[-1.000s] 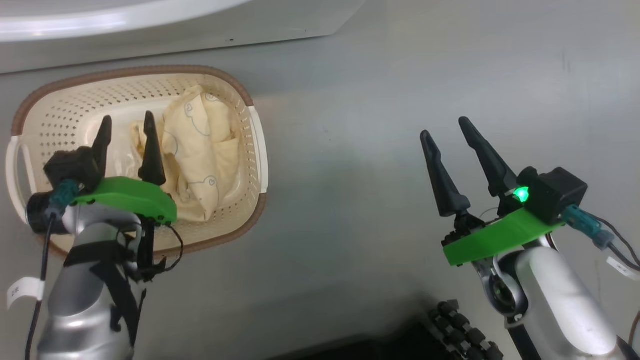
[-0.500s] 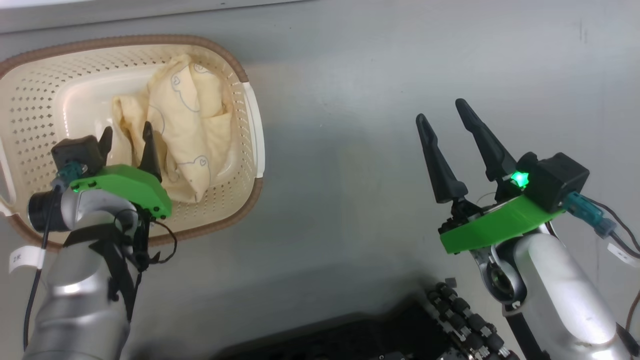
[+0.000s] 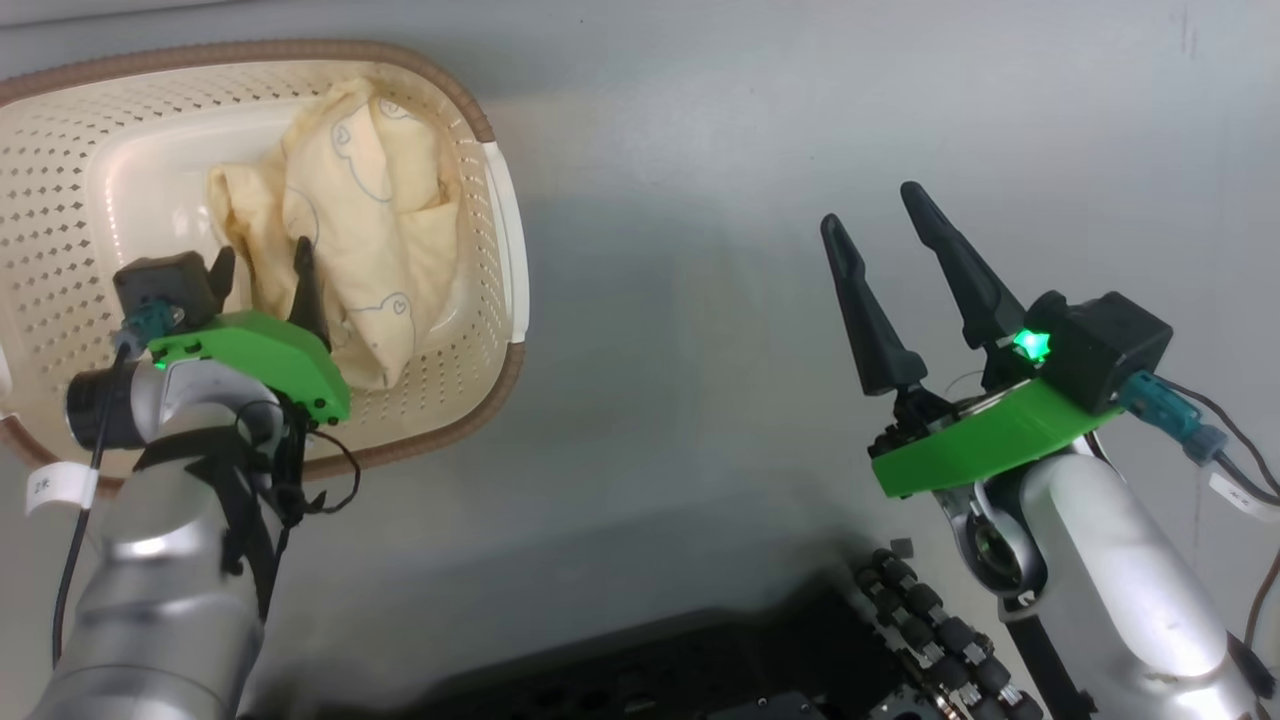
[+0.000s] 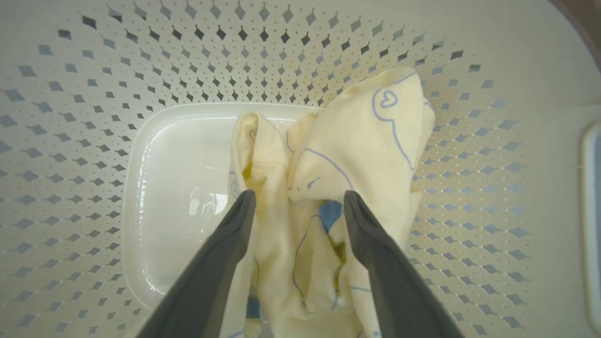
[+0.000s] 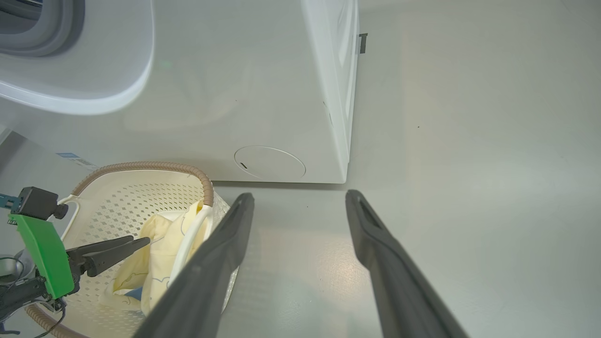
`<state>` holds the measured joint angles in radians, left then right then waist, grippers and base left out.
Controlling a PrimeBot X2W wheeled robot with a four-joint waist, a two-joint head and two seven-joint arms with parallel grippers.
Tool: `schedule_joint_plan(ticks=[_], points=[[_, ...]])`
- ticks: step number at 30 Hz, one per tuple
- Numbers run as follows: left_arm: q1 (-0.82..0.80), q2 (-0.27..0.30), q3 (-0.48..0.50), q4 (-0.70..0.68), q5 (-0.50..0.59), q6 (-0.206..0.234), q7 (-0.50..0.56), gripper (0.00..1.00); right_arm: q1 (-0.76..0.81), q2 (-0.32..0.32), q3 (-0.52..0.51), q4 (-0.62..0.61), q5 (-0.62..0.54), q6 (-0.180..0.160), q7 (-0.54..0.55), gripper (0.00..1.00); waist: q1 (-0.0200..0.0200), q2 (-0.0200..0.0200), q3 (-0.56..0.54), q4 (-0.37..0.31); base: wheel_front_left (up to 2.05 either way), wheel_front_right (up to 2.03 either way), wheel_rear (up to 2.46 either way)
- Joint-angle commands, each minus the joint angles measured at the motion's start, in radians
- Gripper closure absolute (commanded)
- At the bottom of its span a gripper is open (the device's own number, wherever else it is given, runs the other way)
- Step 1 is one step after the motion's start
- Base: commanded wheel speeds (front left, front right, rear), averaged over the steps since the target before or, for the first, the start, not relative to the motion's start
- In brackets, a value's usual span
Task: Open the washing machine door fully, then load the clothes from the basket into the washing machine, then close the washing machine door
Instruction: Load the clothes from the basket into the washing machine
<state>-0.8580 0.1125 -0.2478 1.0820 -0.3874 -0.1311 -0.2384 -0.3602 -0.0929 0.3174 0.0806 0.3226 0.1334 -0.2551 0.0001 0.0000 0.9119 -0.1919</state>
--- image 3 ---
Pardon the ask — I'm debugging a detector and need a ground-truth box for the black cable with teal connector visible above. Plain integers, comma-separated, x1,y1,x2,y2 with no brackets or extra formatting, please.
1120,372,1280,501
50,298,187,666

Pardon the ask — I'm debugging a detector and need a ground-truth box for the white cable tag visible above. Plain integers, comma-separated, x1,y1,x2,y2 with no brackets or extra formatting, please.
1208,472,1280,526
25,462,99,516

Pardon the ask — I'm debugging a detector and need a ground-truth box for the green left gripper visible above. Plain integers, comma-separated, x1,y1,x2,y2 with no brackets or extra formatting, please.
148,236,353,425

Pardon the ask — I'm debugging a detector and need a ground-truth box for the cream perforated laundry basket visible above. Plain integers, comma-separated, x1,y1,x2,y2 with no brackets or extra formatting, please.
0,40,531,491

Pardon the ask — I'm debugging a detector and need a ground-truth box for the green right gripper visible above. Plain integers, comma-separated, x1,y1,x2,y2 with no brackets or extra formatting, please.
820,181,1123,499

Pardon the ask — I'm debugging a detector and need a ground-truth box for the pale yellow garment bear print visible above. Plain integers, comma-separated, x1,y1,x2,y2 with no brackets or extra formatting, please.
205,78,463,391

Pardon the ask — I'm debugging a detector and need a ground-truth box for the thin black looped cable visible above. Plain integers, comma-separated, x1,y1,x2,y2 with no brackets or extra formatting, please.
232,400,361,621

